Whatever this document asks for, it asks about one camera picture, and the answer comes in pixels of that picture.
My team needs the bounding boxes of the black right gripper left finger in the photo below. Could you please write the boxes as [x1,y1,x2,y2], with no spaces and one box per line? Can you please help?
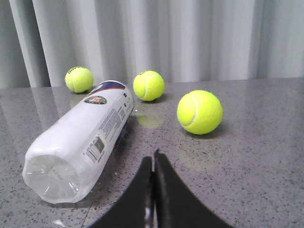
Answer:
[91,157,152,228]

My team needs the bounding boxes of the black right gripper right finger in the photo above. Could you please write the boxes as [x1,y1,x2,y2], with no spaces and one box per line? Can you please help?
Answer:
[154,150,231,228]

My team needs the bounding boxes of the white tennis ball can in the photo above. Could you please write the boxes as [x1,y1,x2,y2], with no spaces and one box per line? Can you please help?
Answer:
[22,80,134,204]

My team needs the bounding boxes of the near Wilson tennis ball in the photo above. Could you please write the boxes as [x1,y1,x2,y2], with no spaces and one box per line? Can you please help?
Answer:
[177,90,223,135]

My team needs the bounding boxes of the middle tennis ball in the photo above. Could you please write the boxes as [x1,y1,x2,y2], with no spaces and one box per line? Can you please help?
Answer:
[133,70,165,102]

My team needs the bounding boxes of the far left tennis ball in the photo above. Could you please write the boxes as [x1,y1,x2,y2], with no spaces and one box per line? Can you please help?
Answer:
[65,66,94,93]

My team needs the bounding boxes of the grey pleated curtain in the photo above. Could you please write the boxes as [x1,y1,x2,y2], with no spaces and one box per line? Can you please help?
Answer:
[0,0,304,88]

